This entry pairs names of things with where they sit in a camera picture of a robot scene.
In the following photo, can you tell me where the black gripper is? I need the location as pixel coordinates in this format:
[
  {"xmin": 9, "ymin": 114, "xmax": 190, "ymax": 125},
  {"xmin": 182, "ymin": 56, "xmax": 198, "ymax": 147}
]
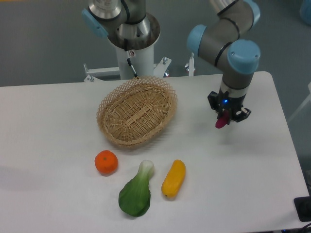
[{"xmin": 207, "ymin": 91, "xmax": 251, "ymax": 124}]

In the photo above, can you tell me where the purple sweet potato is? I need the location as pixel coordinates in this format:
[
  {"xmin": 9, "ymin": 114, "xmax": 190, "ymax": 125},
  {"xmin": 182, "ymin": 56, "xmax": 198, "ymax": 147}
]
[{"xmin": 215, "ymin": 111, "xmax": 229, "ymax": 129}]

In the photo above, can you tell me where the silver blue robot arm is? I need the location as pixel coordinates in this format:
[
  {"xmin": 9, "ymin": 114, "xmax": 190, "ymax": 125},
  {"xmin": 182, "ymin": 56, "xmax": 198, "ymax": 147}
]
[{"xmin": 82, "ymin": 0, "xmax": 260, "ymax": 128}]

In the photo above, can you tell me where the yellow mango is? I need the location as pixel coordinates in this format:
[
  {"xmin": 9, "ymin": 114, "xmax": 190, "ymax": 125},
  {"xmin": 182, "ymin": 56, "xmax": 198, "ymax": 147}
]
[{"xmin": 161, "ymin": 160, "xmax": 186, "ymax": 199}]

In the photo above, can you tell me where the woven wicker basket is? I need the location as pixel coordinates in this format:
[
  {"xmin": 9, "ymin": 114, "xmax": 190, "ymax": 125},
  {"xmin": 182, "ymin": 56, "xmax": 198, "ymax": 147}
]
[{"xmin": 96, "ymin": 76, "xmax": 177, "ymax": 148}]

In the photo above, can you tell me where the blue object top right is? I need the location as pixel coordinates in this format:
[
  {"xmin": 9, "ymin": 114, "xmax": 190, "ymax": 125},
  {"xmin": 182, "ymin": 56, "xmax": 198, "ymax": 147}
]
[{"xmin": 299, "ymin": 0, "xmax": 311, "ymax": 26}]

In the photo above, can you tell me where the black device at table edge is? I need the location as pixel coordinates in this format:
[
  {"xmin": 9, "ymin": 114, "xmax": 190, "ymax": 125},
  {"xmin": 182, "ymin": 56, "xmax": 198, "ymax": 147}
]
[{"xmin": 294, "ymin": 196, "xmax": 311, "ymax": 222}]

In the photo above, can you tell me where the green bok choy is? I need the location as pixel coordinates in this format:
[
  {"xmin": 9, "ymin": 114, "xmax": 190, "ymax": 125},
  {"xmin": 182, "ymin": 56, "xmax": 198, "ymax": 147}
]
[{"xmin": 118, "ymin": 160, "xmax": 154, "ymax": 217}]

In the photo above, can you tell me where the orange tangerine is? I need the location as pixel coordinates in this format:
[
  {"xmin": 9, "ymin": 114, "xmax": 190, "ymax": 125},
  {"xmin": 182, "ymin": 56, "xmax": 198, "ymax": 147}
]
[{"xmin": 94, "ymin": 150, "xmax": 119, "ymax": 175}]

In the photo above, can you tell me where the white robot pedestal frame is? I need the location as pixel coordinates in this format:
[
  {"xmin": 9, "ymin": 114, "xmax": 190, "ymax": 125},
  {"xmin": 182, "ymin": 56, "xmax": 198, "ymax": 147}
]
[{"xmin": 84, "ymin": 43, "xmax": 195, "ymax": 82}]

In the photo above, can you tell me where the black cable with tag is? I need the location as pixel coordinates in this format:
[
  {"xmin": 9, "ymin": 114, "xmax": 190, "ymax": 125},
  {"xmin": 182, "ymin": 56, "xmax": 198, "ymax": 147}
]
[{"xmin": 123, "ymin": 38, "xmax": 139, "ymax": 80}]

